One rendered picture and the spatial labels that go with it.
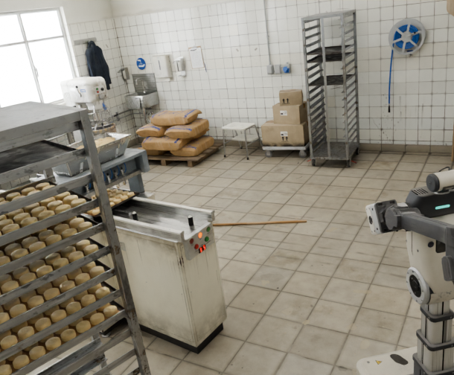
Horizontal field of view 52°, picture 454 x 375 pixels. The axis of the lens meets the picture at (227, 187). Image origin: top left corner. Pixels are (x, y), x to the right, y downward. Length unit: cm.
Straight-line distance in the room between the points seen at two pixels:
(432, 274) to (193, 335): 159
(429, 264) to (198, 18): 583
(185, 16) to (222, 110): 147
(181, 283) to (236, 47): 470
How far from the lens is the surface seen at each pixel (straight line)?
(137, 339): 189
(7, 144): 149
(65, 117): 151
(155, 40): 777
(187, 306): 295
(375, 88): 639
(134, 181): 356
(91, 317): 186
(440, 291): 211
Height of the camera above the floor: 206
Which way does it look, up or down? 21 degrees down
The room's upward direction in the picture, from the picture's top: 8 degrees counter-clockwise
